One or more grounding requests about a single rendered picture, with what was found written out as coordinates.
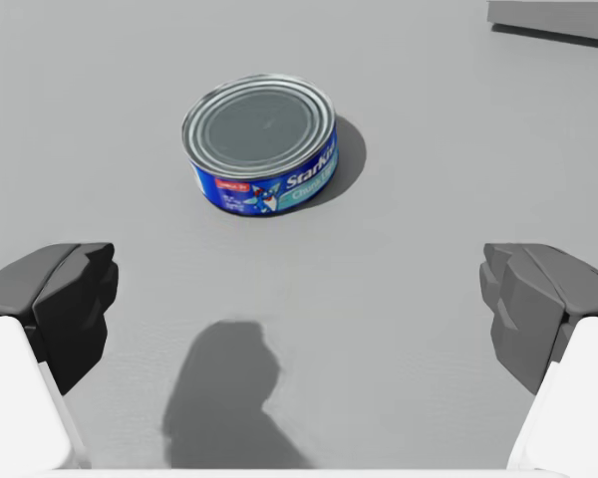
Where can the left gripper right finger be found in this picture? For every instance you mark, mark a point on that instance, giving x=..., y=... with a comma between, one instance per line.
x=543, y=309

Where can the blue flat can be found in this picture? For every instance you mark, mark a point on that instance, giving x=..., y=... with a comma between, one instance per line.
x=261, y=144

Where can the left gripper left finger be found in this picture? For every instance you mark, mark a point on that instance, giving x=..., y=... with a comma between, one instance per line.
x=55, y=309

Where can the grey stand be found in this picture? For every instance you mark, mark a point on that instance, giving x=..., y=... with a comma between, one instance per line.
x=553, y=20

